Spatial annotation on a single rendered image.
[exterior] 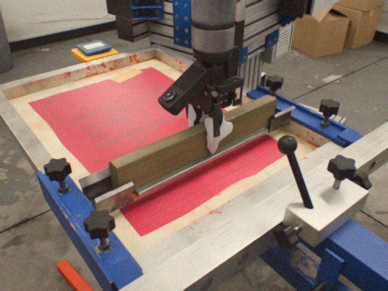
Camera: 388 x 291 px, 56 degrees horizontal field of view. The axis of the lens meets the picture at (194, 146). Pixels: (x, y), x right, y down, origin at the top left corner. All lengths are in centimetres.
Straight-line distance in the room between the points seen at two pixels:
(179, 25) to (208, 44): 81
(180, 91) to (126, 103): 41
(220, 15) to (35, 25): 392
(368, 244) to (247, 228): 17
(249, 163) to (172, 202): 20
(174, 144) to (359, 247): 35
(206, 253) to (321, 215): 17
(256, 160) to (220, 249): 34
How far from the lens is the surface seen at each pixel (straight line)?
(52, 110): 106
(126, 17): 150
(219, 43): 63
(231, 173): 77
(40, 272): 191
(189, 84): 65
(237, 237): 54
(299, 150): 87
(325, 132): 86
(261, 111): 82
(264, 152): 84
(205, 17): 62
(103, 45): 143
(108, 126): 94
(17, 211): 224
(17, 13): 439
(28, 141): 88
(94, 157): 84
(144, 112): 99
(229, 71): 70
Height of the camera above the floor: 145
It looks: 36 degrees down
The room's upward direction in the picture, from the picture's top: straight up
